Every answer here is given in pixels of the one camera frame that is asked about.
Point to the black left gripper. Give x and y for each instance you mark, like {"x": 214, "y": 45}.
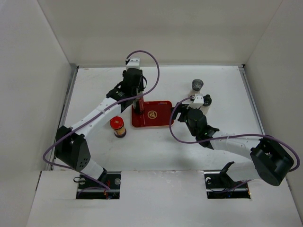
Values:
{"x": 141, "y": 86}

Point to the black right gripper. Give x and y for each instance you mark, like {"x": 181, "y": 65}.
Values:
{"x": 180, "y": 108}

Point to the soy sauce bottle red label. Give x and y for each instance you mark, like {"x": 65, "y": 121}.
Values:
{"x": 138, "y": 105}

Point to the red lid sauce jar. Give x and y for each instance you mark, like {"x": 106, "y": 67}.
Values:
{"x": 117, "y": 124}

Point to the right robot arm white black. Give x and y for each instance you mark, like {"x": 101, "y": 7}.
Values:
{"x": 267, "y": 159}

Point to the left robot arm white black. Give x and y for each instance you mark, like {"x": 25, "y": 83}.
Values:
{"x": 74, "y": 150}

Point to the white shaker black knob lid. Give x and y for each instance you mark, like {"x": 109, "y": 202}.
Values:
{"x": 207, "y": 103}

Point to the salt grinder black clear top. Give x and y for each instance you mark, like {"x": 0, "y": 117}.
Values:
{"x": 197, "y": 85}

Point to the red lacquer tray gold emblem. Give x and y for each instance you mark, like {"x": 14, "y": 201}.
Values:
{"x": 156, "y": 114}

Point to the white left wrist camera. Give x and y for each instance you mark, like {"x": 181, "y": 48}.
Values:
{"x": 133, "y": 63}

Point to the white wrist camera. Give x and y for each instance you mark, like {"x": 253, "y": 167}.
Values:
{"x": 133, "y": 63}
{"x": 197, "y": 101}

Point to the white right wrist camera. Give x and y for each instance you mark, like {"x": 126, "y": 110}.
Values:
{"x": 197, "y": 101}

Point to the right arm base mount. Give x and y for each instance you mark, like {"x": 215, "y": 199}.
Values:
{"x": 220, "y": 186}

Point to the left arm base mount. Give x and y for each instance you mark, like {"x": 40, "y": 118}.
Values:
{"x": 88, "y": 189}

